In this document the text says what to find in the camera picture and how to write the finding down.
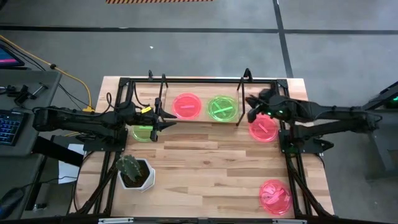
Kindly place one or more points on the white paper sheet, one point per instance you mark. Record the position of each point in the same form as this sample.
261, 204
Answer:
68, 171

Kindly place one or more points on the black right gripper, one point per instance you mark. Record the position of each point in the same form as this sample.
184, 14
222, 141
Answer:
275, 107

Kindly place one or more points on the translucent pink plastic plate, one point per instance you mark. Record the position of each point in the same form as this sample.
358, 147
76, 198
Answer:
264, 133
275, 202
186, 101

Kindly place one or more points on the silver metal bracket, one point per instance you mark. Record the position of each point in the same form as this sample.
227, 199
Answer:
115, 221
289, 221

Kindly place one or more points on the black computer mouse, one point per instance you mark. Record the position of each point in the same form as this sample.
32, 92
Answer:
11, 200

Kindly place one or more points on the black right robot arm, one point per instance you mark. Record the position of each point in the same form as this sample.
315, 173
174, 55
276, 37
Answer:
326, 112

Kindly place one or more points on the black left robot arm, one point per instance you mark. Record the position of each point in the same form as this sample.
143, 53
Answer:
77, 119

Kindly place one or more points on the black aluminium rig frame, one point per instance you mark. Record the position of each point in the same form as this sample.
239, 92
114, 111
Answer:
202, 80

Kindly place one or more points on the black flat panel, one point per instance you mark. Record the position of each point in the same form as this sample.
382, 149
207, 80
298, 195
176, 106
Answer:
59, 151

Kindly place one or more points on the black desk clamp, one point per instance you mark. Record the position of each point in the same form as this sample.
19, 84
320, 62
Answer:
23, 95

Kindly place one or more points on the green cactus plant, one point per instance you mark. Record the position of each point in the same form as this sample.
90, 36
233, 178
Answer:
129, 166

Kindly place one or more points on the grey side desk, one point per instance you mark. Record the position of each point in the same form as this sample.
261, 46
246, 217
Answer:
37, 105

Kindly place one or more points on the screen with pink image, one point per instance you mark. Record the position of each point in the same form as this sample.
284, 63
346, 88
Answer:
7, 57

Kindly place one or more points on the translucent green plastic plate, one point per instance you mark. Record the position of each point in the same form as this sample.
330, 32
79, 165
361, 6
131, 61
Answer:
217, 102
141, 135

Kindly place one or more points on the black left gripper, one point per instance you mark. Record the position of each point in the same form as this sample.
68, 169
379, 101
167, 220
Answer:
146, 116

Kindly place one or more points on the backlit black keyboard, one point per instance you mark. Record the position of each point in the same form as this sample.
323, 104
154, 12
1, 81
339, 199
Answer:
11, 127

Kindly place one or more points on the white hexagonal plant pot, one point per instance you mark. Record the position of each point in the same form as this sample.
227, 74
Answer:
149, 180

